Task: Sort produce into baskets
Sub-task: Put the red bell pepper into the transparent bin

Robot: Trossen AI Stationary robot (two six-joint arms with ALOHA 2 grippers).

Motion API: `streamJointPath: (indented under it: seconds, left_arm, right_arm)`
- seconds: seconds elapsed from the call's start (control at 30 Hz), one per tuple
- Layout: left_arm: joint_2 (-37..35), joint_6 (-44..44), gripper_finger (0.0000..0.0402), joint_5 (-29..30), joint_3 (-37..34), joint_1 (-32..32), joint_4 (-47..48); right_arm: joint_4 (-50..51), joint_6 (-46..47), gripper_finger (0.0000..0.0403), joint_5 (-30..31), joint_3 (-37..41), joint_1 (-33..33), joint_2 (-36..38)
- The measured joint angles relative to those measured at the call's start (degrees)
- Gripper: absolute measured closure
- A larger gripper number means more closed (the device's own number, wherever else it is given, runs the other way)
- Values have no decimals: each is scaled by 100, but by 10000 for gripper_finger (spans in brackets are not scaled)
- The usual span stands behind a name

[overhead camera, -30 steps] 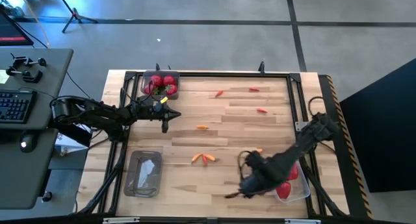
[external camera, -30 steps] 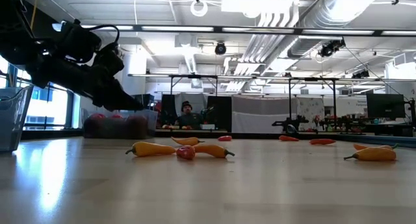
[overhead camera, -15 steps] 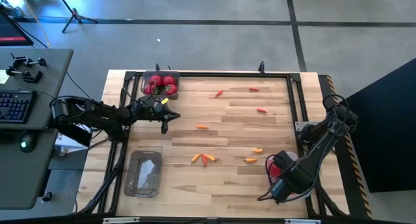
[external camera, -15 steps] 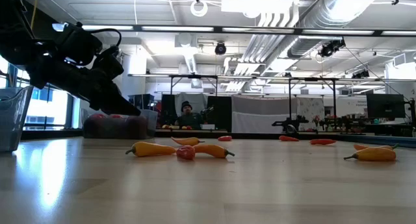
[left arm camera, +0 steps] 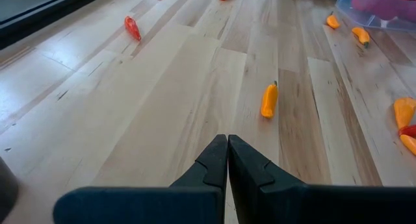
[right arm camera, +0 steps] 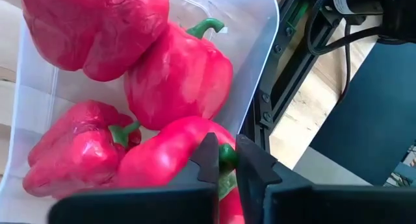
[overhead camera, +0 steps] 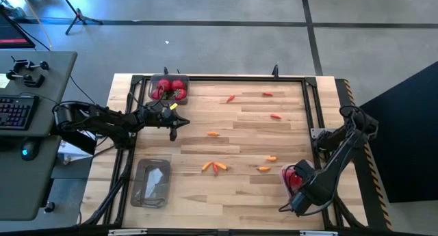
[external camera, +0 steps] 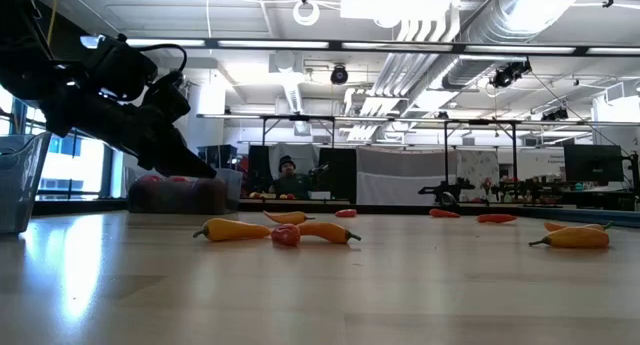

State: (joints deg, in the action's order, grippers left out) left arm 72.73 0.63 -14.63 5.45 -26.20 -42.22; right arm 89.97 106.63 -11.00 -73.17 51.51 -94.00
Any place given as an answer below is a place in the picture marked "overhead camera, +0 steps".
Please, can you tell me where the grey desk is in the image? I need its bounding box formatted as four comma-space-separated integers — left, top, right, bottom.
0, 50, 78, 138
0, 135, 63, 222

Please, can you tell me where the translucent grey plastic bin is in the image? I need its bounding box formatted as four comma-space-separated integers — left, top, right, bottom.
129, 158, 172, 209
147, 73, 190, 106

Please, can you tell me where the yellow cord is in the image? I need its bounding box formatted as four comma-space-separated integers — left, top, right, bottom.
15, 0, 55, 51

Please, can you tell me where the black computer mouse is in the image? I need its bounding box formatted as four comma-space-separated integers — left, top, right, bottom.
19, 140, 40, 161

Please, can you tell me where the black desk cable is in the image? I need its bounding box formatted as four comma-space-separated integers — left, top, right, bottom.
69, 74, 95, 105

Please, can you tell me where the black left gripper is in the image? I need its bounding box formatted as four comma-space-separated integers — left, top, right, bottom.
145, 104, 190, 142

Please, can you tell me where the black platform with hazard stripes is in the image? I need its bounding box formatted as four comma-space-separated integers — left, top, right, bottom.
335, 78, 394, 232

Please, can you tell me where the red bell pepper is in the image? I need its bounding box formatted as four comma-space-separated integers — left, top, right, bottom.
283, 166, 305, 194

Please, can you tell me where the white paper sheet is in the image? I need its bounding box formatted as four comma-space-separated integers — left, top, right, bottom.
57, 140, 95, 163

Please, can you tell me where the black tripod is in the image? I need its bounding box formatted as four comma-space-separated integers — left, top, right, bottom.
56, 0, 103, 36

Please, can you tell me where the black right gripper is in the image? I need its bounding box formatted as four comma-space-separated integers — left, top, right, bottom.
296, 159, 331, 205

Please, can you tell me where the black aluminium table frame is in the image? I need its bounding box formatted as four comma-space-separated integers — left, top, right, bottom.
81, 73, 367, 230

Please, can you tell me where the dark blue floor mat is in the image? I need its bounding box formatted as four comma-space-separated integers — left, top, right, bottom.
357, 60, 438, 205

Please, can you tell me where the black desk clamp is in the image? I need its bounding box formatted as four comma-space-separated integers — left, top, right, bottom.
11, 56, 50, 73
5, 70, 46, 89

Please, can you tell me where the black computer monitor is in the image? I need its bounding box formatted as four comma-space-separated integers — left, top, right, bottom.
0, 10, 36, 50

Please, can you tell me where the black desk crossbar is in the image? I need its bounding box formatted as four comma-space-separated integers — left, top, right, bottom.
51, 128, 99, 155

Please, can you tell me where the black keyboard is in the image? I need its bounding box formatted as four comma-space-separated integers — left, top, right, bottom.
0, 94, 40, 131

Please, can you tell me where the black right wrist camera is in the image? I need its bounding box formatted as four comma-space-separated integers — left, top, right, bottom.
289, 191, 313, 217

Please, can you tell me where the clear plastic bin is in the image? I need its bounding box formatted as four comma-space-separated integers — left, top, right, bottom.
279, 159, 318, 209

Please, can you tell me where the silver metal bracket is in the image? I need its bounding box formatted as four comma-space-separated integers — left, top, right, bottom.
299, 230, 339, 236
107, 228, 148, 236

